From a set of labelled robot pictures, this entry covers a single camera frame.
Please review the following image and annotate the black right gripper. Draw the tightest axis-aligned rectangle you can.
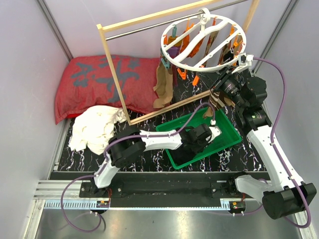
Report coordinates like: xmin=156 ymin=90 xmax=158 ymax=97
xmin=197 ymin=65 xmax=248 ymax=110

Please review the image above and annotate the black sock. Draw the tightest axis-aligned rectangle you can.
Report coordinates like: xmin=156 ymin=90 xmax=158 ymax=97
xmin=170 ymin=148 xmax=196 ymax=165

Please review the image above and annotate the white round clip hanger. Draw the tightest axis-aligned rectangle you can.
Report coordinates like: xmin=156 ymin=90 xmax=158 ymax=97
xmin=160 ymin=8 xmax=247 ymax=72

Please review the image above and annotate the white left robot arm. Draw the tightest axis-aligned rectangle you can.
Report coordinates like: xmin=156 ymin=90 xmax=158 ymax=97
xmin=90 ymin=123 xmax=221 ymax=197

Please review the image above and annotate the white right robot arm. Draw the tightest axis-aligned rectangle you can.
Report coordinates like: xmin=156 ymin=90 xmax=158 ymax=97
xmin=207 ymin=68 xmax=317 ymax=220

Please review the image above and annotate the green plastic tray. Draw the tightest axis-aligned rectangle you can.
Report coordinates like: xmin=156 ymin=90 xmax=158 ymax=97
xmin=156 ymin=107 xmax=242 ymax=170

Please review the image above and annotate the argyle brown hanging sock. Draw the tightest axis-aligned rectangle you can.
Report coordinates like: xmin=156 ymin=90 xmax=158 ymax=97
xmin=204 ymin=30 xmax=219 ymax=56

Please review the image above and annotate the orange hanging sock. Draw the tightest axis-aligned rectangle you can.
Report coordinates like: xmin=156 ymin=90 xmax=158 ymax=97
xmin=180 ymin=26 xmax=204 ymax=58

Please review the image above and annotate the purple hanging sock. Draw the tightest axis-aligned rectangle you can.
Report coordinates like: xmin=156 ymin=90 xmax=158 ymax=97
xmin=166 ymin=46 xmax=180 ymax=59

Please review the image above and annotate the olive brown hanging sock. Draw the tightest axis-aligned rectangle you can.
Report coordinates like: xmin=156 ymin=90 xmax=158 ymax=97
xmin=153 ymin=63 xmax=173 ymax=109

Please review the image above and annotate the metal hanging rod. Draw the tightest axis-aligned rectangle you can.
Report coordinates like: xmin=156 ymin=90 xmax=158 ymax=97
xmin=105 ymin=0 xmax=247 ymax=41

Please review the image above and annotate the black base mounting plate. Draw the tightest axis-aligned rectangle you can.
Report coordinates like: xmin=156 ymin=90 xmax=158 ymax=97
xmin=79 ymin=172 xmax=244 ymax=210

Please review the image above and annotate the white crumpled cloth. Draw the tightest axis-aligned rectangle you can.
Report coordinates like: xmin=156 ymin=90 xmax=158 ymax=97
xmin=69 ymin=106 xmax=127 ymax=155

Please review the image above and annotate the red patterned pillow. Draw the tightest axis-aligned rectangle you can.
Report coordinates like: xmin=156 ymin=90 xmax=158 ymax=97
xmin=54 ymin=55 xmax=159 ymax=123

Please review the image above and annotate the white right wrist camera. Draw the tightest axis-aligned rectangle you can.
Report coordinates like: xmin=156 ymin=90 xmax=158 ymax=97
xmin=232 ymin=53 xmax=254 ymax=74

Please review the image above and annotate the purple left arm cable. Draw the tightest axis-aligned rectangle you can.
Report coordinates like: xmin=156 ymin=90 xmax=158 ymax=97
xmin=61 ymin=102 xmax=216 ymax=233

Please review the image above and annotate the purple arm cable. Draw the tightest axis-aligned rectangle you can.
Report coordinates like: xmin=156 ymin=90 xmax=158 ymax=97
xmin=61 ymin=102 xmax=216 ymax=233
xmin=231 ymin=57 xmax=312 ymax=229

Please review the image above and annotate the wooden drying rack frame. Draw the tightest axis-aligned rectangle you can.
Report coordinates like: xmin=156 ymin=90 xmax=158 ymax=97
xmin=96 ymin=0 xmax=261 ymax=126

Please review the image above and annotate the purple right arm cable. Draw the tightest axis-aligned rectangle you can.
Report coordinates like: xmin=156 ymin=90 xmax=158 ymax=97
xmin=231 ymin=57 xmax=312 ymax=229

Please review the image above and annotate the aluminium rail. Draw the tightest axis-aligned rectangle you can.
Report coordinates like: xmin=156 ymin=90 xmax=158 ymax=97
xmin=33 ymin=180 xmax=110 ymax=210

